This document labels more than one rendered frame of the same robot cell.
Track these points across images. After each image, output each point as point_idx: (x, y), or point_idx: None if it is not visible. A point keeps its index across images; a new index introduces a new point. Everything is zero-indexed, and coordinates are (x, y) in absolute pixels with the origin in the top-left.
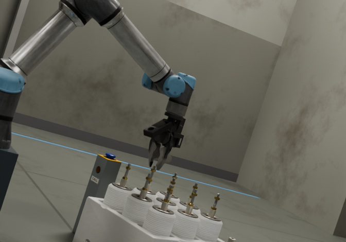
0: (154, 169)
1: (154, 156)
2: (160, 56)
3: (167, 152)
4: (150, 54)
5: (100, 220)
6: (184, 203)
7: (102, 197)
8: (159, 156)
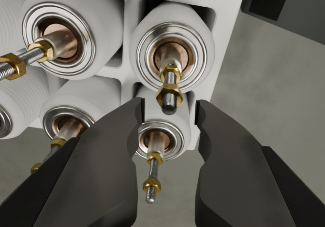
0: (163, 97)
1: (199, 143)
2: None
3: (30, 178)
4: None
5: None
6: (83, 126)
7: None
8: (123, 134)
